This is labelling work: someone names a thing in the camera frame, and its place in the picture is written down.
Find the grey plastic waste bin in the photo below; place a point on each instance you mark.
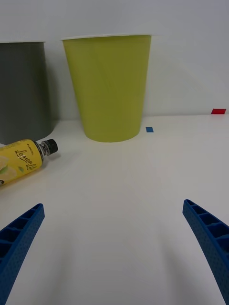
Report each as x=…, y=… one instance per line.
x=22, y=93

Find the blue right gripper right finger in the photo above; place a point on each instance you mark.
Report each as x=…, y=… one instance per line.
x=210, y=240

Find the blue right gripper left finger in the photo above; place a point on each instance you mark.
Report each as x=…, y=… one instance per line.
x=16, y=245

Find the yellow-green plastic waste bin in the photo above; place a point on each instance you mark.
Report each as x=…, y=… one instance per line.
x=108, y=90

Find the yellow plastic bottle black cap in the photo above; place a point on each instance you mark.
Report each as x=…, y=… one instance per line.
x=22, y=162

